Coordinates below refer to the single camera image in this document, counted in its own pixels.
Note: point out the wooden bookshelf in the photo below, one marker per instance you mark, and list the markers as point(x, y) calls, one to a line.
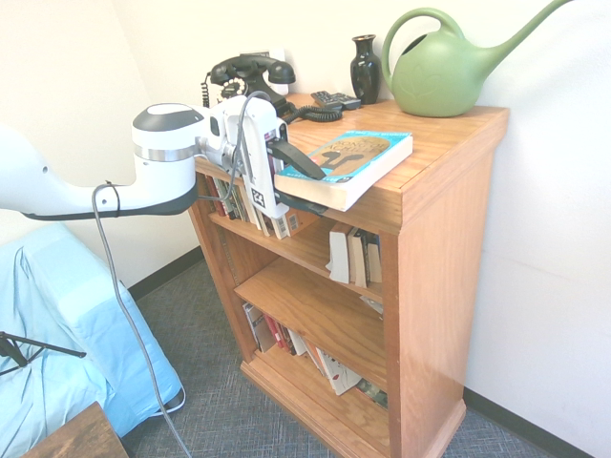
point(439, 267)

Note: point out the light blue cloth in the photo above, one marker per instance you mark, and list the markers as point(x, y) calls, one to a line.
point(71, 310)

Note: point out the dark green book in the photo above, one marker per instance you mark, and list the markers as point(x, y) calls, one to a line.
point(374, 393)

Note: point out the orange barcode book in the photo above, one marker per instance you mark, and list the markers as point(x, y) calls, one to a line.
point(303, 224)

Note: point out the white red-print book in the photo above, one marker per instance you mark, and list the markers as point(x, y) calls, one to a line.
point(339, 374)

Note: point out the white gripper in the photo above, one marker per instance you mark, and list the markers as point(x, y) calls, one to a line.
point(258, 157)

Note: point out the dark red book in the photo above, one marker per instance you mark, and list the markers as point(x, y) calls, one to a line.
point(215, 195)

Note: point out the white spine book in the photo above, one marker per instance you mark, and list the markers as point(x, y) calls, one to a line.
point(250, 212)

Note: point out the orange spine book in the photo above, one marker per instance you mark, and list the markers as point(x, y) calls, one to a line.
point(315, 358)

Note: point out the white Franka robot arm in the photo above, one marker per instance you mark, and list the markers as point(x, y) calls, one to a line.
point(162, 176)

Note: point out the tan-paged book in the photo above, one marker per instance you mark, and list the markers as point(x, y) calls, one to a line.
point(357, 260)

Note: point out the beige spine book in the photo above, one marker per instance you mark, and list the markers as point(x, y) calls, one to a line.
point(265, 228)

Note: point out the slim white book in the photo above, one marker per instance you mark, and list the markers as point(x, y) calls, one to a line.
point(297, 344)

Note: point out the white loose magazine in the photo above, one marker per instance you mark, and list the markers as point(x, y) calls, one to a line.
point(374, 305)

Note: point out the grey white cover book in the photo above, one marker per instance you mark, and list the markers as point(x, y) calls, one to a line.
point(260, 329)

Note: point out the white wall outlet plate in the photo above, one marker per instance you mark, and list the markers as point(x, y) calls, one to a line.
point(278, 53)

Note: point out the dark wooden table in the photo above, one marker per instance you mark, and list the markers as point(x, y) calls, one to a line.
point(81, 439)

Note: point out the black rotary telephone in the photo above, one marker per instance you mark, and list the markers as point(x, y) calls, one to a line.
point(267, 71)
point(317, 113)

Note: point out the red spine book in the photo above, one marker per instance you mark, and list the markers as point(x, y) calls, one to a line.
point(276, 334)

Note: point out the black glossy vase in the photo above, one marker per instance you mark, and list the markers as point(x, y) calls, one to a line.
point(365, 71)

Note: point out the black tripod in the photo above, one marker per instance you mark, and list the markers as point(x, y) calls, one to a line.
point(48, 344)

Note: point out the green plastic watering can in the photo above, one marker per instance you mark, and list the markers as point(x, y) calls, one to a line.
point(434, 81)

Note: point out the dark cover book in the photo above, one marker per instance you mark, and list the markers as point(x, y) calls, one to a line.
point(374, 262)

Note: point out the blue paperback book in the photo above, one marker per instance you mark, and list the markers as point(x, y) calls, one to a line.
point(372, 157)

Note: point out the black remote control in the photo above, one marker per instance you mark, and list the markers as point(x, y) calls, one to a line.
point(322, 97)
point(348, 101)

